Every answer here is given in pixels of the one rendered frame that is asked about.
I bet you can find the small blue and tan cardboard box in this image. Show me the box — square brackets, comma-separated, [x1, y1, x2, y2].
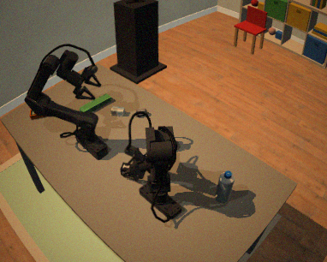
[111, 106, 125, 116]

